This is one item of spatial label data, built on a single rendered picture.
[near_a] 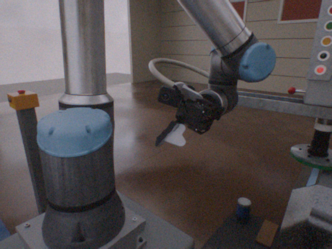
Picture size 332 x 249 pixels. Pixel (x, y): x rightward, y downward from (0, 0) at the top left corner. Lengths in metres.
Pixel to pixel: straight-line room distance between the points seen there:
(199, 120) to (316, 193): 0.71
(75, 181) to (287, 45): 7.17
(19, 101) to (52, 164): 1.00
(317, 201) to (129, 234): 0.78
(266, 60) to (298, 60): 6.77
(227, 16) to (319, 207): 0.83
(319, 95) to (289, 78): 6.34
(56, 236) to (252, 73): 0.55
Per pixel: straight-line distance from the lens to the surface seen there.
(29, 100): 1.48
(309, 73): 1.06
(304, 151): 1.27
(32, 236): 0.65
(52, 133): 0.48
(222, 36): 0.55
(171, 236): 0.68
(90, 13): 0.63
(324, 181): 1.17
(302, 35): 7.35
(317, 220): 1.11
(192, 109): 0.54
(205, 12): 0.54
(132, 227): 0.60
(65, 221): 0.55
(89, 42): 0.62
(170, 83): 1.08
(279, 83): 7.50
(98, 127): 0.47
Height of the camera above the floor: 1.34
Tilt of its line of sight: 19 degrees down
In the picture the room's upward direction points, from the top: straight up
